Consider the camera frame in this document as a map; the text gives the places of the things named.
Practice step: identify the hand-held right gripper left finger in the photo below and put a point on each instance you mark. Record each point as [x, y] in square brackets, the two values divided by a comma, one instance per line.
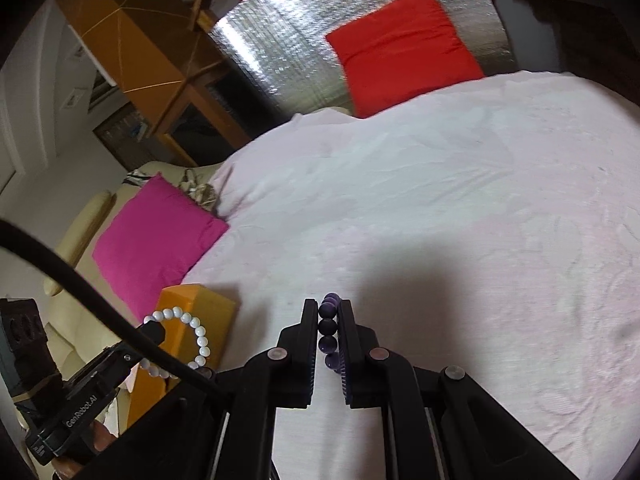
[309, 345]

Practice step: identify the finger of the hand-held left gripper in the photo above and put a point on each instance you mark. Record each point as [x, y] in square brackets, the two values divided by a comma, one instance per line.
[152, 332]

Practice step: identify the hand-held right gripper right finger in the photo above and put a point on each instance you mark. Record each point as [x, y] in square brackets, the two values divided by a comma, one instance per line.
[348, 350]

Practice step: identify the orange box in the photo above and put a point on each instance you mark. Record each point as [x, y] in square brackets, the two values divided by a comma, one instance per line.
[210, 310]

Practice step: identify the person's left hand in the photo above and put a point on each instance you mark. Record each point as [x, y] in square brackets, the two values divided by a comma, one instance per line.
[100, 437]

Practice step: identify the pink cushion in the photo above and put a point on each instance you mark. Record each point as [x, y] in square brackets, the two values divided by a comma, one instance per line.
[150, 240]

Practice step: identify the cream sofa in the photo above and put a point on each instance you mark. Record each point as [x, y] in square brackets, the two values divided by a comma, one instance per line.
[80, 230]

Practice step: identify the white embossed blanket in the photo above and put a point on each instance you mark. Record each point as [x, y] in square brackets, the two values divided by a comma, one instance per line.
[450, 210]

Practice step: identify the wooden table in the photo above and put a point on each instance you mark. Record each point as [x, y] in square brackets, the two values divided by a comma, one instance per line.
[125, 35]

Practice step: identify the red cushion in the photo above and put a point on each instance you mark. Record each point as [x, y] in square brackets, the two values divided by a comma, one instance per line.
[400, 50]

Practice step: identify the silver foil mat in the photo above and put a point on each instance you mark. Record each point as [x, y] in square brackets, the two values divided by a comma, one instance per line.
[280, 35]

